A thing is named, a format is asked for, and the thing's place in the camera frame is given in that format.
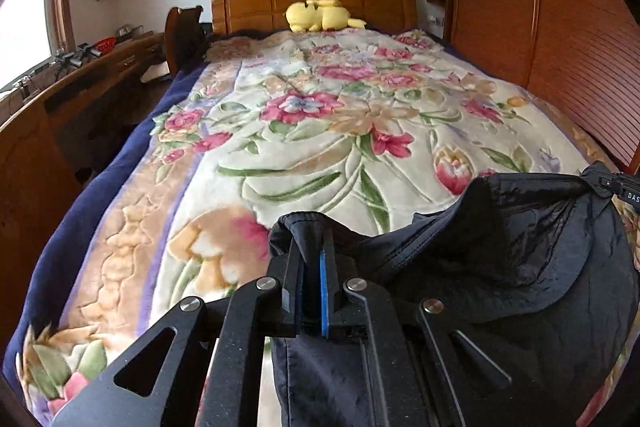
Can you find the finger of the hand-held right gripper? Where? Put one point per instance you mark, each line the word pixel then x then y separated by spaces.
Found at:
pixel 597 182

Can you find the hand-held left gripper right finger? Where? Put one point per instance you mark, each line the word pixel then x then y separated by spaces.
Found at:
pixel 327 297

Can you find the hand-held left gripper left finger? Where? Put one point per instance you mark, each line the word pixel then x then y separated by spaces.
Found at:
pixel 305 287

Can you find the black jacket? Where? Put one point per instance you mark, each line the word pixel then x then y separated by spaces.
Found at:
pixel 500 257

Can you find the floral blanket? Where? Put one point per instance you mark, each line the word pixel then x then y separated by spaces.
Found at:
pixel 280 147

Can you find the wooden slatted wardrobe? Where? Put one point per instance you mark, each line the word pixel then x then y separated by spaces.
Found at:
pixel 525 7

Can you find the white paper sheet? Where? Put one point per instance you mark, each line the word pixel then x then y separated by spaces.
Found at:
pixel 156 73

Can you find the dark cloth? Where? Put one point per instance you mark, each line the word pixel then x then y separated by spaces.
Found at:
pixel 235 36

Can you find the yellow plush toy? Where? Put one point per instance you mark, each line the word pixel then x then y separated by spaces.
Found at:
pixel 320 16

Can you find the wooden chair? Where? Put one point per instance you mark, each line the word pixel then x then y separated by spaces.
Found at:
pixel 182 37

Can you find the wooden desk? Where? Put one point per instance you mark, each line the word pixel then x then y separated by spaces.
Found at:
pixel 45 132

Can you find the metal pot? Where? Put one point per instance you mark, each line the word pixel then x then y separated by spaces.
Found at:
pixel 129 30

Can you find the red bowl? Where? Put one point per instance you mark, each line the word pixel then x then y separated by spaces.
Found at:
pixel 106 44

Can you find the black desk gadgets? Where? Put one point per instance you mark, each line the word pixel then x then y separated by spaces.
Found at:
pixel 75 56

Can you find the window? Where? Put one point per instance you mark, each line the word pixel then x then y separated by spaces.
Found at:
pixel 22 17

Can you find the wall socket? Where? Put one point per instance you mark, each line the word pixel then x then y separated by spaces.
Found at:
pixel 438 20

